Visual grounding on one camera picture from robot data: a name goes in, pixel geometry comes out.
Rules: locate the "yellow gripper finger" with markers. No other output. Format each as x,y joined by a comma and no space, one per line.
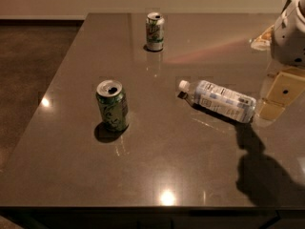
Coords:
264,40
279,91

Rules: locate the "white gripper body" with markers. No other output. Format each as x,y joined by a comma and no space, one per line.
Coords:
290,38

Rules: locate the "green soda can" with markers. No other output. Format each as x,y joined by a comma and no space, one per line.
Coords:
113,106

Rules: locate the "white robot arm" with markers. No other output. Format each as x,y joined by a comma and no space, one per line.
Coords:
285,78

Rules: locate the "white 7up can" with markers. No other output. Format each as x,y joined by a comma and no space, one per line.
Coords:
155,23

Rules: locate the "clear plastic water bottle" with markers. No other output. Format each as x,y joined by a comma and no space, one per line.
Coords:
218,99

